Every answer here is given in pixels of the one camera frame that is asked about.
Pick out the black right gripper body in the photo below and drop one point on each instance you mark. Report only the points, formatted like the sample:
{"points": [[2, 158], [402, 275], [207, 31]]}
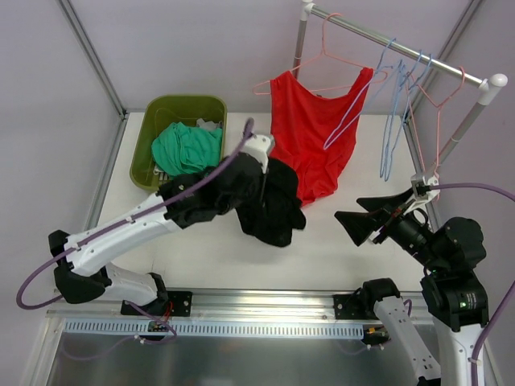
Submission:
{"points": [[386, 219]]}

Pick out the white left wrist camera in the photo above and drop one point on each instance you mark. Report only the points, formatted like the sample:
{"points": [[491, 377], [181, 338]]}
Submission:
{"points": [[259, 146]]}

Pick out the red tank top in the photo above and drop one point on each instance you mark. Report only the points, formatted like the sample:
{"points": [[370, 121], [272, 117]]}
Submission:
{"points": [[300, 124]]}

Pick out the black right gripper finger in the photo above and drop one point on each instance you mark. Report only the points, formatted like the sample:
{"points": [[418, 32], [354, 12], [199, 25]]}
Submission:
{"points": [[371, 204], [361, 225]]}

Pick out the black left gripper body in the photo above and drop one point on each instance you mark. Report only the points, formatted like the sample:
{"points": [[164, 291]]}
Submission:
{"points": [[249, 177]]}

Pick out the pink hanger with red top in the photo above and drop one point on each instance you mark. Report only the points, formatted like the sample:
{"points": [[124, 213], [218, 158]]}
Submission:
{"points": [[323, 54]]}

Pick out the grey tank top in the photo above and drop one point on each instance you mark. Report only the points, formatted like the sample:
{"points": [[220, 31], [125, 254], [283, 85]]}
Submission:
{"points": [[209, 125]]}

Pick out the pink wire hanger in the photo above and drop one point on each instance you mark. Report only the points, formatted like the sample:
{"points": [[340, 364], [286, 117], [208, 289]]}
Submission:
{"points": [[438, 120]]}

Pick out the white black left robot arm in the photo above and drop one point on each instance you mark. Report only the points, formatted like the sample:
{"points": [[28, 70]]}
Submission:
{"points": [[88, 272]]}

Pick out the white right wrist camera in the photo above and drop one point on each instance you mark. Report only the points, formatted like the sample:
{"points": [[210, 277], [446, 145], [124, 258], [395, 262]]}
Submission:
{"points": [[424, 189]]}

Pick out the white slotted cable duct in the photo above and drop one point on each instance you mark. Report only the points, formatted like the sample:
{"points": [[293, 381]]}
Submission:
{"points": [[330, 330]]}

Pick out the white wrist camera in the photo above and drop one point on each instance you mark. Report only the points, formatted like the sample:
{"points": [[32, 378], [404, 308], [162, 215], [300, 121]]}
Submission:
{"points": [[259, 146], [424, 189]]}

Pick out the green tank top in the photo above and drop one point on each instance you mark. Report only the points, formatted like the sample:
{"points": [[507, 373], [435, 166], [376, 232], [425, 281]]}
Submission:
{"points": [[182, 149]]}

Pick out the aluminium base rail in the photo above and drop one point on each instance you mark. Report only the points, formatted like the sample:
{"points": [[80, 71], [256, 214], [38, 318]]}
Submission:
{"points": [[235, 305]]}

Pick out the black tank top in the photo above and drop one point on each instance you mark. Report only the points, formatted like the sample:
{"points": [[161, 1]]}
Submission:
{"points": [[273, 216]]}

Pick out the olive green plastic basket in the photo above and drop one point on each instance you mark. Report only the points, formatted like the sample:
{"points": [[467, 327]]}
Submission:
{"points": [[160, 113]]}

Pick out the silver white clothes rack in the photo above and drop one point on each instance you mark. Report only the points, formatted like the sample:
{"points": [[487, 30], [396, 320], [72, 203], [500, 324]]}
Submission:
{"points": [[489, 88]]}

